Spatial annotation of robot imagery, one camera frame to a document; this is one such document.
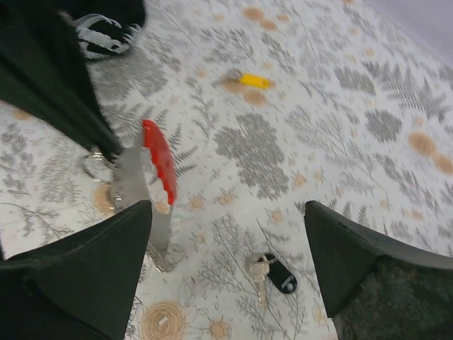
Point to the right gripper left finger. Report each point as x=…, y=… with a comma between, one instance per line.
x=79, y=287

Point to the floral table mat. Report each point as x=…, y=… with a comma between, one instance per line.
x=358, y=117

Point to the red grey key organizer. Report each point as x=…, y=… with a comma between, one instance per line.
x=128, y=184

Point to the black tag key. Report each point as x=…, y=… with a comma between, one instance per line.
x=267, y=267

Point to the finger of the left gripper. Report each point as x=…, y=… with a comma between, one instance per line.
x=44, y=74

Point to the orange tag key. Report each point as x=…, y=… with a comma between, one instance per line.
x=243, y=78

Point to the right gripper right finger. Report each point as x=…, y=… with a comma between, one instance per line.
x=375, y=287

